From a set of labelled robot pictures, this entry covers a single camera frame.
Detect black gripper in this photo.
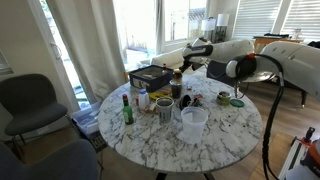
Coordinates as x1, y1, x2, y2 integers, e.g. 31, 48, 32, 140
178, 55, 197, 74

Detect amber bottle yellow lid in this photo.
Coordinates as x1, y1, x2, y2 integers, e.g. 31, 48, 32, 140
172, 68, 185, 83

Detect white bottle blue cap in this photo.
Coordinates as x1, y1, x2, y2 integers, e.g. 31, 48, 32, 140
137, 88, 151, 111

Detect green glass bottle red cap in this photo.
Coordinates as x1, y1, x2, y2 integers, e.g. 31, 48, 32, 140
121, 93, 135, 126

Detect dark filled plastic cup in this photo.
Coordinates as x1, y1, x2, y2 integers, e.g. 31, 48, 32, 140
168, 79, 184, 101

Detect blue upholstered chair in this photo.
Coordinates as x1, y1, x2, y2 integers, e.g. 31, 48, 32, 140
206, 59, 242, 88

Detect black glasses case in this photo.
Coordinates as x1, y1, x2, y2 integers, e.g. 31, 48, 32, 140
178, 94, 203, 111

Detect yellow flat item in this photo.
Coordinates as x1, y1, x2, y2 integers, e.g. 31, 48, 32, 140
148, 91, 172, 101

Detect navy blue box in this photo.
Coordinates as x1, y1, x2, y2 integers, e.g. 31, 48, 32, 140
128, 64, 175, 94

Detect glass jar with green contents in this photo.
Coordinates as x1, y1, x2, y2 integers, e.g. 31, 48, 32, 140
216, 90, 233, 107

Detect white shade table lamp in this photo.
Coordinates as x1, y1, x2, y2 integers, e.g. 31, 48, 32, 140
215, 12, 231, 43
200, 17, 217, 43

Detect small wooden blocks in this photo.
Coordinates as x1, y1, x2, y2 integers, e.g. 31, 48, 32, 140
145, 101, 158, 115

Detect clear plastic container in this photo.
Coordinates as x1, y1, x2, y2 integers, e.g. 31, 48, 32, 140
180, 106, 209, 145

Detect green round lid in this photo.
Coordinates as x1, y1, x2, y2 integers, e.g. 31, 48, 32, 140
229, 98, 246, 109

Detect wooden desk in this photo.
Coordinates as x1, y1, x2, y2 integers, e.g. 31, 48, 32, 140
252, 34, 305, 54

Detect beige curtain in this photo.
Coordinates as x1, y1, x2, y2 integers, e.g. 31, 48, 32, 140
45, 0, 127, 105

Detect black table base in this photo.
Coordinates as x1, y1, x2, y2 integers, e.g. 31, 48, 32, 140
155, 171, 216, 180

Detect clear plastic storage bin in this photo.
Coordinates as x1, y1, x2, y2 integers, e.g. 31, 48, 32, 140
70, 101, 103, 136

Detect black grid panel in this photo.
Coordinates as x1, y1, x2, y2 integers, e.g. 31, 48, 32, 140
89, 130, 109, 154

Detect black low bench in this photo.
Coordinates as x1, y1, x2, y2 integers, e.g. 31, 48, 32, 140
283, 79, 320, 108

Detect black red clamp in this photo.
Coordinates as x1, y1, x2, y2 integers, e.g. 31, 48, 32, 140
300, 126, 317, 145

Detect orange black tool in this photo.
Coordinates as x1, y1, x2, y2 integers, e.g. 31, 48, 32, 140
299, 138, 320, 180

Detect grey upholstered chair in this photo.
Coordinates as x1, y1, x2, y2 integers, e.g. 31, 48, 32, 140
0, 138, 100, 180
0, 73, 70, 163

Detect white window frame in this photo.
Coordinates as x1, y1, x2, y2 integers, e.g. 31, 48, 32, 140
111, 0, 209, 56

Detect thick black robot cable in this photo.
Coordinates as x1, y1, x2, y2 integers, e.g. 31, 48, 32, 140
229, 52, 286, 180

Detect silver green metal rail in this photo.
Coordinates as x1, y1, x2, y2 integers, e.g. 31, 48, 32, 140
277, 135, 313, 180

